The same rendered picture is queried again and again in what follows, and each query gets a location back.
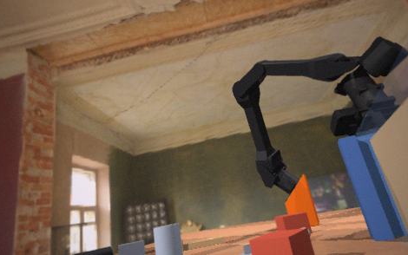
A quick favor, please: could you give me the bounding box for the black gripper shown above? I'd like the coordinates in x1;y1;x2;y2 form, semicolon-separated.
330;82;383;136

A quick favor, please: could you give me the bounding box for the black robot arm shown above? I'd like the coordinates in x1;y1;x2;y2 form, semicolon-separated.
232;36;402;197

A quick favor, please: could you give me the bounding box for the black-headed hammer with wooden handle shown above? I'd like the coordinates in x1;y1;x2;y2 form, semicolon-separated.
73;246;113;255

